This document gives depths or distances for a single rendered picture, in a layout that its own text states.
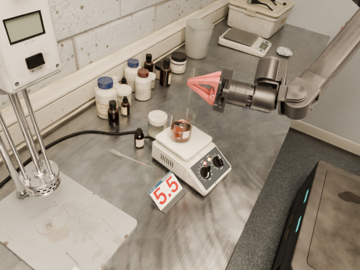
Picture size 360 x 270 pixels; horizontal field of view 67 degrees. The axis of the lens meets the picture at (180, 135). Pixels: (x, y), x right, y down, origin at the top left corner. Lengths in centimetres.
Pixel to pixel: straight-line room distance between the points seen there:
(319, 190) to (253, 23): 98
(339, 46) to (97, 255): 68
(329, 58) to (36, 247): 74
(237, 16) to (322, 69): 117
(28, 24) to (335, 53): 58
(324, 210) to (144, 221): 92
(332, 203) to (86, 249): 111
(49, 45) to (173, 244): 48
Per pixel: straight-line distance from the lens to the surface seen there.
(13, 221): 73
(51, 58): 38
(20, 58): 35
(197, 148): 73
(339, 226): 139
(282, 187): 190
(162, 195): 70
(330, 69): 67
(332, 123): 235
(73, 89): 93
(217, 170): 76
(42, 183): 56
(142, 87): 99
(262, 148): 93
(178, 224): 69
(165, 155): 74
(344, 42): 71
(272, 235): 167
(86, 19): 96
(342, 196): 151
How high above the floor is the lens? 135
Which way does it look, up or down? 42 degrees down
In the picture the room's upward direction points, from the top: 9 degrees clockwise
